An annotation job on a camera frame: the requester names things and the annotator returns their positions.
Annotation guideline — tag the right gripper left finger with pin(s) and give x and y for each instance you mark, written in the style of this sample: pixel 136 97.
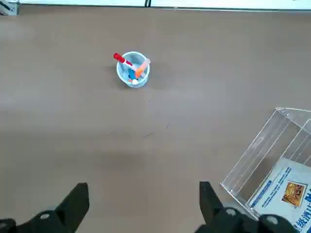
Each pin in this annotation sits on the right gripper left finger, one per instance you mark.
pixel 73 206

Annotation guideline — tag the clear acrylic storage rack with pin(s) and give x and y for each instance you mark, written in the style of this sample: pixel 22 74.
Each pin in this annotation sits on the clear acrylic storage rack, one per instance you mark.
pixel 255 150

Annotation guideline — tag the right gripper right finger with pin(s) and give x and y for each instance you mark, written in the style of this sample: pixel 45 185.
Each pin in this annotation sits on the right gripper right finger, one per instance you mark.
pixel 218 218

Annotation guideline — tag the red capped marker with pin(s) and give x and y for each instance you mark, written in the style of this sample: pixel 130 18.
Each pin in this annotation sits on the red capped marker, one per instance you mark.
pixel 119 57

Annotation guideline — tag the orange marker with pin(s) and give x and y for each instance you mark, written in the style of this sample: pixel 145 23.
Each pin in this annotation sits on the orange marker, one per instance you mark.
pixel 142 68

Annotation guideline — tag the blue marker white cap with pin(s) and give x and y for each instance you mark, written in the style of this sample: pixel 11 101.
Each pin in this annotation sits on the blue marker white cap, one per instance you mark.
pixel 132 74

